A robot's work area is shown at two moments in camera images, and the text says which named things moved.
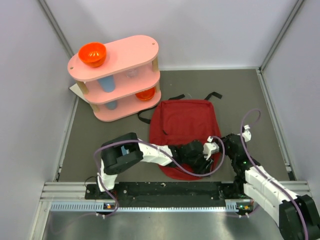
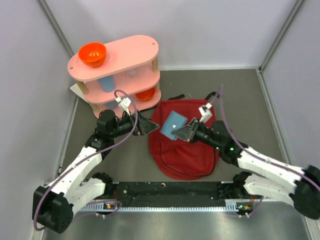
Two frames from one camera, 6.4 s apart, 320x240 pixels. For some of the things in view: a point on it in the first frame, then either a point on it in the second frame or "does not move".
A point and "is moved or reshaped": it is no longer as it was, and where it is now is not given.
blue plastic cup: (108, 83) does not move
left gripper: (205, 165) to (145, 126)
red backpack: (174, 122) is moved or reshaped
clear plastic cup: (132, 73) does not move
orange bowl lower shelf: (146, 94) does not move
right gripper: (226, 138) to (187, 132)
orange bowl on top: (92, 54) does not move
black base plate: (169, 194) does not move
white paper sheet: (75, 89) does not move
